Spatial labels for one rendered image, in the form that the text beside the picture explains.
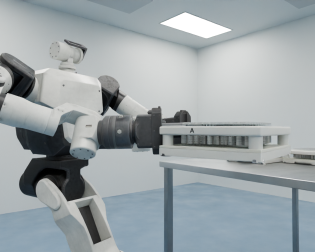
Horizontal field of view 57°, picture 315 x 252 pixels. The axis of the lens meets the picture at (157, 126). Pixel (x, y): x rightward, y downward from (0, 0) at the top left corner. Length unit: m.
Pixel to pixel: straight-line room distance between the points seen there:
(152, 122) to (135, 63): 4.70
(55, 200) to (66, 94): 0.36
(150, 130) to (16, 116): 0.31
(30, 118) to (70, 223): 0.46
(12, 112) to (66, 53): 0.47
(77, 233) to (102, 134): 0.44
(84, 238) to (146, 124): 0.48
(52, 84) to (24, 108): 0.32
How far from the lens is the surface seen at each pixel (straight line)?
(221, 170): 1.41
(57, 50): 1.14
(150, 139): 0.73
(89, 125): 0.76
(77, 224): 1.05
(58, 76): 1.05
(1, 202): 4.46
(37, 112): 0.74
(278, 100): 5.35
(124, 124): 0.72
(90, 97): 1.11
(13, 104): 0.73
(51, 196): 1.09
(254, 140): 0.60
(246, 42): 5.87
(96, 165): 4.88
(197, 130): 0.65
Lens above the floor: 1.07
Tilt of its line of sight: 1 degrees up
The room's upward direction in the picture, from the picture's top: straight up
